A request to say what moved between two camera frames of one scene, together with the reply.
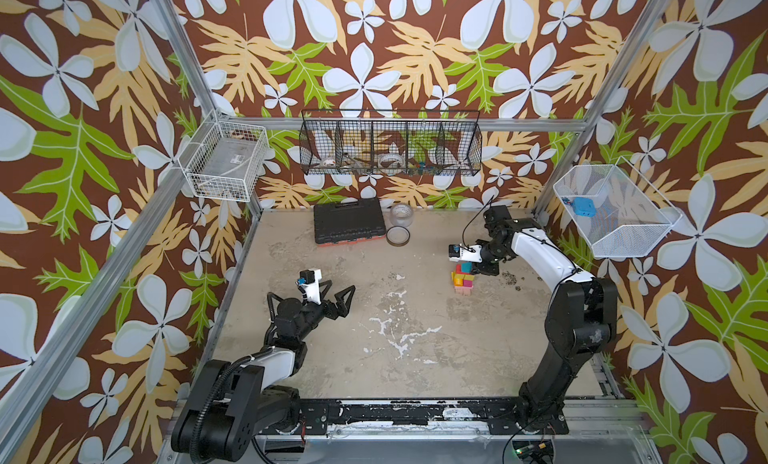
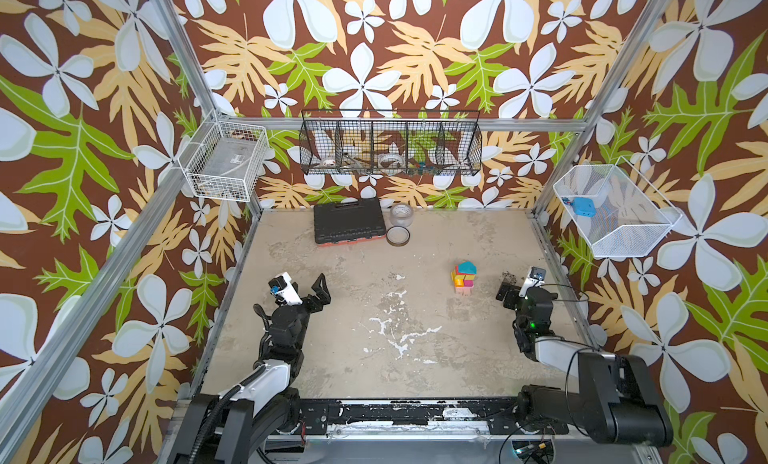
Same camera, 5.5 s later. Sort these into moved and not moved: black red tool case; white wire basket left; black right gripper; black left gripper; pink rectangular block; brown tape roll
Moved: black left gripper; black right gripper
Not moved: white wire basket left; brown tape roll; pink rectangular block; black red tool case
